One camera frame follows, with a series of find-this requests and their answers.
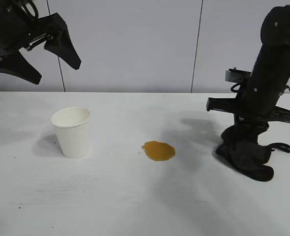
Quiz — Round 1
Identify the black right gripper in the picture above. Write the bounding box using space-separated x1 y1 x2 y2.
206 95 290 146

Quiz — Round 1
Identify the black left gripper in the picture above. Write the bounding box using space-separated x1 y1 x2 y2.
0 12 83 86

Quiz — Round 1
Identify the dark grey cloth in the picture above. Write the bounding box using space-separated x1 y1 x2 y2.
215 126 290 182

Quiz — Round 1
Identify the white paper cup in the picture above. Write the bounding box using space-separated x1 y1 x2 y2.
50 106 91 159

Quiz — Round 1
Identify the orange liquid spill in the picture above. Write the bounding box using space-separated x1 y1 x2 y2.
138 140 176 162

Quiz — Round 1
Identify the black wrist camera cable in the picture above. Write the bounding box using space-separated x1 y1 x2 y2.
230 82 243 94

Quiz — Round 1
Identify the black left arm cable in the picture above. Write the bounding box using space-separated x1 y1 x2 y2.
19 0 39 18

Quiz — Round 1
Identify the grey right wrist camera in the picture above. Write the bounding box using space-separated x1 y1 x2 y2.
225 67 253 83

